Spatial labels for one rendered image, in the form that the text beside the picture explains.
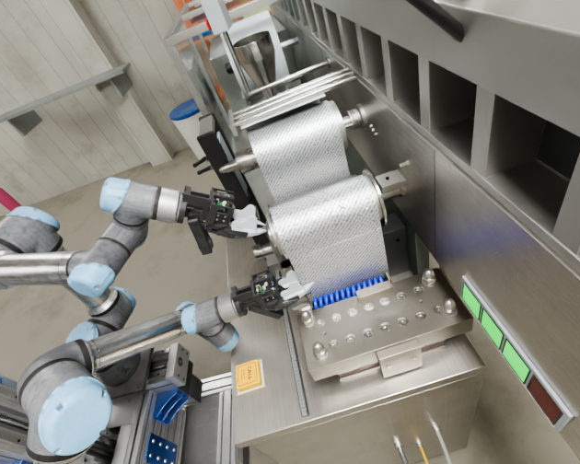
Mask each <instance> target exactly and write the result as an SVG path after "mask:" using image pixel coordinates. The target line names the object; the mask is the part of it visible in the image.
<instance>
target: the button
mask: <svg viewBox="0 0 580 464"><path fill-rule="evenodd" d="M236 375H237V390H238V391H239V392H242V391H245V390H248V389H253V388H256V387H258V386H261V385H262V380H261V363H260V362H259V360H258V359H256V360H253V361H250V362H247V363H245V364H242V365H237V366H236Z"/></svg>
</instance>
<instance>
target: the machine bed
mask: <svg viewBox="0 0 580 464"><path fill-rule="evenodd" d="M244 175H245V177H246V179H247V181H248V183H249V185H250V187H251V189H252V191H253V193H254V195H255V197H256V199H257V201H258V203H259V205H260V207H261V209H262V211H263V213H264V215H265V217H266V219H267V216H266V213H267V212H268V204H270V205H273V204H276V202H275V200H274V198H273V195H272V193H271V191H270V189H269V187H268V184H267V182H266V180H265V178H264V177H263V174H262V172H261V169H260V168H257V169H254V170H252V171H250V172H247V173H245V174H244ZM254 245H256V243H255V242H254V240H253V238H252V237H246V238H226V257H227V281H228V293H229V292H231V287H233V286H236V287H237V289H239V288H241V287H244V286H247V285H250V281H251V276H252V275H253V274H255V273H260V272H263V271H265V270H268V268H267V266H268V264H267V261H266V260H265V259H264V258H261V259H258V260H257V259H256V258H255V256H254V254H253V251H252V246H254ZM305 307H310V305H308V306H305ZM302 308H304V307H301V308H299V309H296V310H293V309H292V307H291V306H290V307H288V310H289V315H290V320H291V324H292V329H293V334H294V338H295V343H296V350H297V355H298V360H299V364H300V369H301V374H302V378H303V382H304V387H305V392H306V396H307V405H308V409H309V413H310V415H309V416H307V417H304V418H302V415H301V411H300V406H299V400H298V396H297V391H296V382H295V376H294V371H293V367H292V361H291V356H290V352H289V346H288V341H287V337H286V331H285V326H284V317H283V316H281V317H280V318H279V319H274V318H271V317H268V316H264V315H262V314H259V313H255V312H252V311H249V309H248V314H247V315H246V316H243V317H241V318H240V319H235V320H233V321H230V323H231V324H232V325H233V326H234V327H235V328H236V330H237V332H238V336H239V338H238V343H237V345H236V346H235V347H234V348H233V349H232V350H230V353H231V376H232V401H233V424H234V445H235V446H237V447H239V448H243V447H247V446H251V445H254V444H257V443H260V442H262V441H266V440H269V439H272V438H275V437H277V436H281V435H286V434H289V433H292V432H295V431H298V430H301V429H304V428H308V427H310V426H313V425H316V424H319V423H325V422H327V421H330V420H333V419H337V418H340V417H343V416H345V415H348V414H352V413H355V412H360V411H362V410H366V409H369V408H372V407H375V406H378V405H381V404H384V403H387V402H390V401H393V400H398V399H401V398H404V397H408V396H411V395H413V394H416V393H419V392H423V391H426V390H428V389H433V388H437V387H440V386H443V385H445V384H448V383H452V382H455V381H458V380H461V379H463V378H467V377H472V376H475V375H478V374H481V373H484V372H485V369H486V364H485V363H484V362H483V360H482V359H481V357H480V355H479V354H478V352H477V351H476V349H475V348H474V346H473V345H472V343H471V342H470V340H469V338H468V336H467V335H466V333H462V334H460V335H457V336H454V337H451V338H448V339H446V340H445V341H444V345H445V348H443V349H440V350H437V351H433V352H431V353H428V354H423V355H422V363H423V366H420V367H417V368H414V369H412V370H409V371H405V372H402V373H399V374H397V375H394V376H391V377H385V378H384V376H383V374H382V371H381V368H379V369H377V370H374V371H371V372H368V373H365V374H363V375H360V376H356V377H351V378H348V379H345V380H343V381H340V379H339V375H334V376H331V377H326V378H323V379H320V380H317V381H315V380H314V378H313V377H312V376H311V375H310V373H309V371H308V367H307V359H306V356H305V351H304V347H303V343H302V339H301V334H300V330H299V326H298V322H297V317H296V316H297V315H300V314H301V313H302ZM310 308H311V307H310ZM311 310H312V308H311ZM256 359H258V360H261V359H262V367H263V375H264V384H265V387H264V388H261V389H256V390H253V391H251V392H247V393H244V394H241V395H238V390H237V375H236V366H237V365H242V364H245V363H247V362H250V361H253V360H256Z"/></svg>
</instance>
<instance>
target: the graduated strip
mask: <svg viewBox="0 0 580 464"><path fill-rule="evenodd" d="M275 277H276V279H280V278H282V275H281V272H280V270H279V271H276V272H275ZM283 311H284V315H283V317H284V326H285V331H286V337H287V341H288V346H289V352H290V356H291V361H292V367H293V371H294V376H295V382H296V391H297V396H298V400H299V406H300V411H301V415H302V418H304V417H307V416H309V415H310V413H309V409H308V405H307V396H306V392H305V387H304V382H303V378H302V374H301V369H300V364H299V360H298V355H297V350H296V343H295V338H294V334H293V329H292V324H291V320H290V315H289V310H288V307H287V308H284V309H283Z"/></svg>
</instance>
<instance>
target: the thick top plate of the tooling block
mask: <svg viewBox="0 0 580 464"><path fill-rule="evenodd" d="M433 271H434V273H435V278H436V284H435V285H433V286H425V285H424V284H423V283H422V277H423V273H419V274H416V275H414V276H411V277H408V278H405V279H402V280H400V281H398V282H395V283H392V286H393V291H390V292H387V293H385V294H383V295H380V296H375V297H372V298H369V299H367V300H364V301H361V302H359V301H358V298H357V296H352V297H349V298H346V299H344V300H341V301H338V302H335V303H332V304H329V305H327V306H324V307H320V308H317V309H314V310H312V315H313V316H314V317H315V319H316V322H315V324H314V325H313V326H312V327H310V328H306V327H305V326H304V325H303V323H302V320H301V314H300V315H297V316H296V317H297V322H298V326H299V330H300V334H301V339H302V343H303V347H304V351H305V356H306V359H307V367H308V371H309V373H310V375H311V376H312V377H313V378H314V380H315V381H317V380H320V379H323V378H326V377H331V376H334V375H337V374H340V373H342V372H345V371H348V370H351V369H355V368H357V367H360V366H363V365H368V364H371V363H374V362H376V361H378V359H377V352H379V351H382V350H385V349H388V348H390V347H393V346H396V345H399V344H403V343H406V342H410V341H413V340H416V339H417V340H418V342H419V344H420V345H421V347H423V346H425V345H428V344H431V343H434V342H439V341H442V340H445V339H448V338H451V337H454V336H457V335H460V334H462V333H465V332H468V331H472V325H473V319H474V317H473V316H472V315H471V314H470V312H469V311H468V309H467V308H466V307H465V305H464V304H463V302H462V301H461V299H460V298H459V297H458V295H457V293H456V292H455V291H454V289H453V288H452V286H451V285H450V283H449V282H448V281H447V279H446V277H445V276H444V275H443V274H442V273H441V271H440V270H439V269H438V268H435V269H433ZM447 298H451V299H453V300H454V302H455V304H456V308H457V310H458V314H457V315H456V316H455V317H454V318H446V317H444V316H443V315H442V314H441V312H440V308H441V307H442V303H443V301H444V300H445V299H447ZM315 342H321V343H322V344H323V345H324V346H325V347H327V349H328V351H329V354H328V357H327V358H326V359H324V360H321V361H320V360H318V359H316V358H315V356H314V354H313V344H314V343H315Z"/></svg>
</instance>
